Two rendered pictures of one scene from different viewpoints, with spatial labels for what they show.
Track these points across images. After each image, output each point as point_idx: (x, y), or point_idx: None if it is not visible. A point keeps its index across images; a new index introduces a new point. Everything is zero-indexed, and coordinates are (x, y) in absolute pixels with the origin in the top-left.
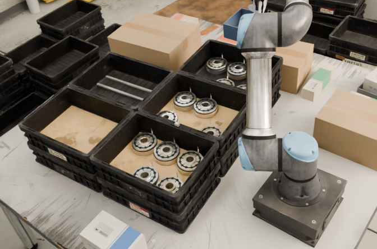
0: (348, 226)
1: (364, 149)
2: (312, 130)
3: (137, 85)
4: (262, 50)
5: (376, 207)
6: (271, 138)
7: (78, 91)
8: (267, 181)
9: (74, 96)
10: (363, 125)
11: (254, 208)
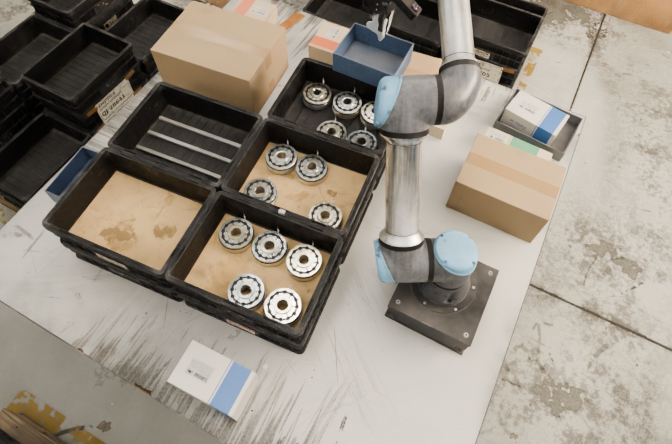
0: (497, 321)
1: (514, 219)
2: (444, 184)
3: (208, 133)
4: (414, 137)
5: (526, 291)
6: (420, 246)
7: (126, 157)
8: None
9: (119, 161)
10: (515, 192)
11: (385, 307)
